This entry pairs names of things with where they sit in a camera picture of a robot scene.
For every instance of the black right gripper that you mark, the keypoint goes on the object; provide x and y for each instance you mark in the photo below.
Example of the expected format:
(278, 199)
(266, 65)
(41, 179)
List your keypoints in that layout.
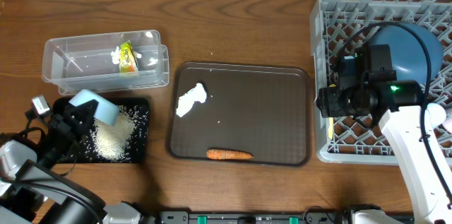
(331, 104)

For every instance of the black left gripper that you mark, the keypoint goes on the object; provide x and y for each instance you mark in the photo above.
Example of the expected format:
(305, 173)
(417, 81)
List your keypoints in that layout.
(55, 126)

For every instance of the light blue bowl with rice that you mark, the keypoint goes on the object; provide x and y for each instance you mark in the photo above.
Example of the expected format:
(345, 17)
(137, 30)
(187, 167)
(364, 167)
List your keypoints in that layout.
(106, 111)

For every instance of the pale yellow plastic spoon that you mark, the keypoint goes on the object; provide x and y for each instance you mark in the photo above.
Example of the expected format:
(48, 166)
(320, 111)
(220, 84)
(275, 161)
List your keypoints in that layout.
(331, 128)

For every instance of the dark blue plate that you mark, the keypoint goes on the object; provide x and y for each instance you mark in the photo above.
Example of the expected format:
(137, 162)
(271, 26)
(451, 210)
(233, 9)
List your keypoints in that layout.
(407, 55)

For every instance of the green orange snack wrapper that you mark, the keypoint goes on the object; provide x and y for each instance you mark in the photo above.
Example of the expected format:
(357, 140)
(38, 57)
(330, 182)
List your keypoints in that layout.
(127, 59)

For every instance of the white tissue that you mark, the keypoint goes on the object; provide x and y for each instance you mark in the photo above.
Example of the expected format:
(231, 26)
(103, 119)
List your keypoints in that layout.
(116, 54)

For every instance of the light blue plastic cup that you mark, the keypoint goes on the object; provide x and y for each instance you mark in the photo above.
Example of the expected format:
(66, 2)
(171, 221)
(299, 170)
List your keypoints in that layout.
(437, 114)

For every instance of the white napkin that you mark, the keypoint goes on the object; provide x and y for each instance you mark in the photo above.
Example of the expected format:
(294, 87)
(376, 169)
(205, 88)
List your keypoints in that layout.
(187, 100)

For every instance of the orange carrot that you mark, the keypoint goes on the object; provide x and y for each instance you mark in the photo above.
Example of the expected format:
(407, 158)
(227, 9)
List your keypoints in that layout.
(219, 154)

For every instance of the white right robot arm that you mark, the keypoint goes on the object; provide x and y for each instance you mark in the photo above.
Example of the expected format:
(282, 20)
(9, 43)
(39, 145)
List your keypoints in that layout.
(408, 120)

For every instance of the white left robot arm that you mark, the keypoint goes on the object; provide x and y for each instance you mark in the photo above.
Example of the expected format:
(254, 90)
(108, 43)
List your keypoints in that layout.
(27, 178)

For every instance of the grey plastic dishwasher rack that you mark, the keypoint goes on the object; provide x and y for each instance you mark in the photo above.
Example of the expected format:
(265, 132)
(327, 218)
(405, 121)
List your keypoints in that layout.
(331, 23)

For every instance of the pile of white rice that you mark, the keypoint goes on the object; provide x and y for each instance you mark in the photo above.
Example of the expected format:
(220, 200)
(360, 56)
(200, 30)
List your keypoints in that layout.
(113, 139)

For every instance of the black plastic bin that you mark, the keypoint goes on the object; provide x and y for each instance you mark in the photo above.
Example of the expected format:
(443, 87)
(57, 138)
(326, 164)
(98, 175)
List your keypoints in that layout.
(141, 128)

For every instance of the clear plastic bin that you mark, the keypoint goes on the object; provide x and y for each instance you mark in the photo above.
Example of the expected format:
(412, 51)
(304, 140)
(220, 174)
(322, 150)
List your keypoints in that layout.
(84, 62)

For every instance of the dark brown serving tray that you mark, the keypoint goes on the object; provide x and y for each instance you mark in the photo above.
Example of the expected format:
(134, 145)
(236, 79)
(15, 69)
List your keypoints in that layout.
(261, 110)

